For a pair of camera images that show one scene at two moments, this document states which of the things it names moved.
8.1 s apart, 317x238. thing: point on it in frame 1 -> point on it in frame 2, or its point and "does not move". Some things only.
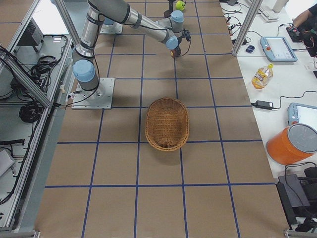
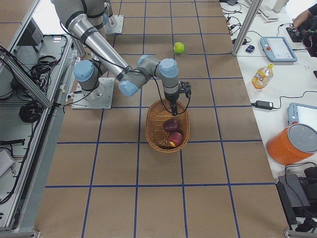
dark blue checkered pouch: [250, 48] does not move
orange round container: [293, 144] does not move
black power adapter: [263, 104] does not move
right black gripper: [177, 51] -> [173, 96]
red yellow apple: [173, 53] -> [175, 139]
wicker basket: [167, 124] does not move
